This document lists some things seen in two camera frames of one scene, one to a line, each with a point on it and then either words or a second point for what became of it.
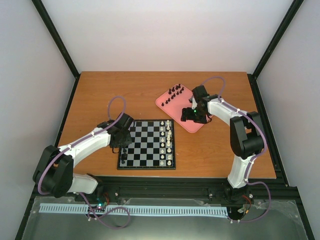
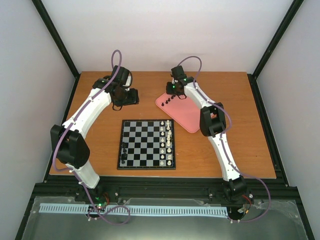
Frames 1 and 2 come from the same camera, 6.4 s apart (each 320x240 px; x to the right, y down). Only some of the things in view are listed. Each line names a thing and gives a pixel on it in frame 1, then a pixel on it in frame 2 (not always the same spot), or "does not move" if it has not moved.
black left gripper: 128,142 → 134,99
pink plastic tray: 172,102 does not move
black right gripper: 189,117 → 168,90
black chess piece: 124,156 does not move
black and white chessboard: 152,147 does not move
